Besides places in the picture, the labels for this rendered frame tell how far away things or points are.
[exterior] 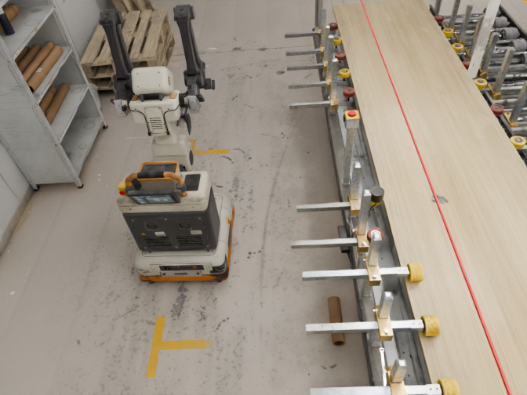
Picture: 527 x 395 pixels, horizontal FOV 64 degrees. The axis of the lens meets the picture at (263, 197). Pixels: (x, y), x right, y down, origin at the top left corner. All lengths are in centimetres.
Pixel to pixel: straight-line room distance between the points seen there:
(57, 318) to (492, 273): 269
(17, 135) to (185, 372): 227
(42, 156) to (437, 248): 311
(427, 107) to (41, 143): 293
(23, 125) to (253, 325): 233
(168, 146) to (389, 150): 136
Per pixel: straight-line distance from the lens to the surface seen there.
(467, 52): 375
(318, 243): 214
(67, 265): 357
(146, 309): 311
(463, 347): 193
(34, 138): 385
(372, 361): 204
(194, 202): 251
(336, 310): 283
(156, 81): 253
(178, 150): 276
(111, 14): 270
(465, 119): 293
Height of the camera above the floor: 257
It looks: 47 degrees down
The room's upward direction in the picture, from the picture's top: 6 degrees counter-clockwise
